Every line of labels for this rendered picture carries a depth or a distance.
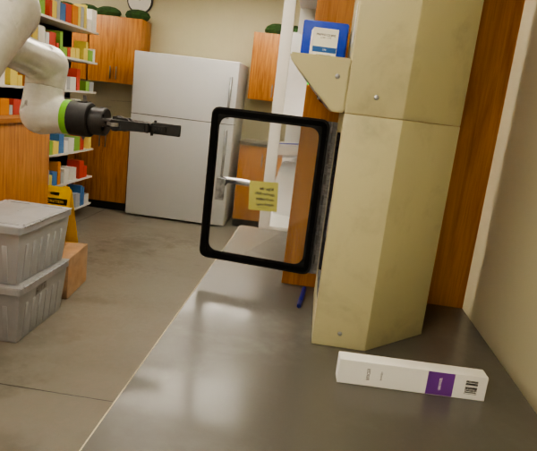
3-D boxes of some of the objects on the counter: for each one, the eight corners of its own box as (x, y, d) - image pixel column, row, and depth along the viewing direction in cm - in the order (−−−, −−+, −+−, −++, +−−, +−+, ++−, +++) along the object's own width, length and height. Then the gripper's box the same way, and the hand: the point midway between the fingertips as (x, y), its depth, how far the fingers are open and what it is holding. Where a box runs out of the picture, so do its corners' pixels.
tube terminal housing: (408, 306, 143) (465, -7, 127) (433, 361, 112) (513, -46, 95) (313, 293, 145) (357, -18, 129) (311, 344, 114) (369, -59, 97)
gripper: (83, 106, 140) (174, 117, 138) (103, 106, 153) (187, 116, 151) (81, 135, 142) (172, 147, 140) (101, 132, 154) (184, 143, 153)
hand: (166, 129), depth 146 cm, fingers closed
